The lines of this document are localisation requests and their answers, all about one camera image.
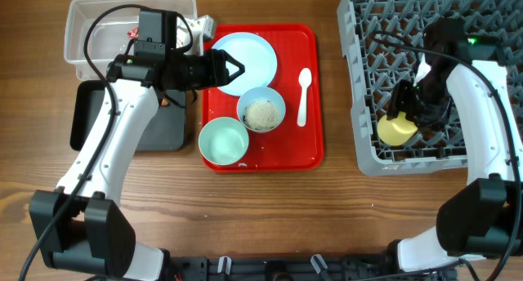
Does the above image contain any yellow plastic cup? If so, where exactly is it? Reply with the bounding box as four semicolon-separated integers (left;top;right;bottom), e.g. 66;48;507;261
377;112;418;146

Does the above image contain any light blue rice bowl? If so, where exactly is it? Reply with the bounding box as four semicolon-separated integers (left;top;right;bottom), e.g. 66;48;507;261
236;87;286;133

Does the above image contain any white rice pile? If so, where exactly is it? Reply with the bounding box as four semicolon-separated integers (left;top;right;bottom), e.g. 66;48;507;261
244;100;281;132

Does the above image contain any red snack wrapper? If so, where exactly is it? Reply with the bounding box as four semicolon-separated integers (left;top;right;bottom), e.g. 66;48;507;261
127;27;139;39

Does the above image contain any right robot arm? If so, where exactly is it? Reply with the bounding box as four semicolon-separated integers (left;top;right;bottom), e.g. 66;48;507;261
378;18;522;272

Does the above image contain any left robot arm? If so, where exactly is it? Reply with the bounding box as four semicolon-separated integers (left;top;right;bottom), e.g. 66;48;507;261
27;6;235;280

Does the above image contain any grey dishwasher rack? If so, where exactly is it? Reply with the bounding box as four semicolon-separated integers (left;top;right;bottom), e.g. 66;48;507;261
337;0;522;176

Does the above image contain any light blue plate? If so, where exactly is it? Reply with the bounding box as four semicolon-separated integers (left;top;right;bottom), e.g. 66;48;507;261
212;32;278;96

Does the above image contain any black plastic tray bin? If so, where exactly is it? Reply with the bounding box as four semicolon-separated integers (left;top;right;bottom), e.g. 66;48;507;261
69;80;186;152

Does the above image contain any mint green bowl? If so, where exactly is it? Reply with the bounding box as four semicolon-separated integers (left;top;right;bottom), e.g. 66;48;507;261
198;117;249;166

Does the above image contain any white plastic spoon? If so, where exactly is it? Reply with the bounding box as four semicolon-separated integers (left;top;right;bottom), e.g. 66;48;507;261
297;68;312;127

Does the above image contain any clear plastic bin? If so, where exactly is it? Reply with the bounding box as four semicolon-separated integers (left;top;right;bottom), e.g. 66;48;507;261
64;0;198;81

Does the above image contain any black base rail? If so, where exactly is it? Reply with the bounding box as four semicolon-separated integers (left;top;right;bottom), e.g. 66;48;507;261
93;254;457;281

